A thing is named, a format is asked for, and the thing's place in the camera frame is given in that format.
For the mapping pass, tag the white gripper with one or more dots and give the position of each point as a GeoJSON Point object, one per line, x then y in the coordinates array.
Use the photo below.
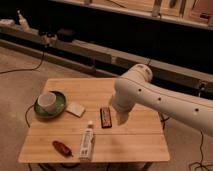
{"type": "Point", "coordinates": [122, 117]}

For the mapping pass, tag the white tube bottle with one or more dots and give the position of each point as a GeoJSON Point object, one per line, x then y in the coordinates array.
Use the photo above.
{"type": "Point", "coordinates": [86, 145]}

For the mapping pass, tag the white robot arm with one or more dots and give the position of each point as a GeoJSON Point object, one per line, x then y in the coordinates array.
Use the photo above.
{"type": "Point", "coordinates": [134, 87]}

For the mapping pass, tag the white ceramic cup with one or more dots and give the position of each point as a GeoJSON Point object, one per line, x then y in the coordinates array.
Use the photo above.
{"type": "Point", "coordinates": [47, 101]}

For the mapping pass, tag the dark chocolate bar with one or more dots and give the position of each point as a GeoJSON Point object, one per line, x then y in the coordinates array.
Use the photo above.
{"type": "Point", "coordinates": [105, 117]}

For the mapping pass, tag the white square sponge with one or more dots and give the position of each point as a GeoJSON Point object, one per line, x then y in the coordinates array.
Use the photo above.
{"type": "Point", "coordinates": [76, 109]}

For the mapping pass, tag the wooden table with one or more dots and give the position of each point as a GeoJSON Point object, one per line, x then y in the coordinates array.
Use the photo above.
{"type": "Point", "coordinates": [140, 139]}

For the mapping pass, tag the green plate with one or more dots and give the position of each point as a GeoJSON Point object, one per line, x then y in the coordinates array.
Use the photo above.
{"type": "Point", "coordinates": [60, 106]}

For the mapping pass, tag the black box on ledge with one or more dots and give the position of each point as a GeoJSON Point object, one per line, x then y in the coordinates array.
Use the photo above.
{"type": "Point", "coordinates": [66, 35]}

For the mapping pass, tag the white spray bottle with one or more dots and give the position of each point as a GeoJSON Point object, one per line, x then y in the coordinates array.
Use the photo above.
{"type": "Point", "coordinates": [23, 22]}

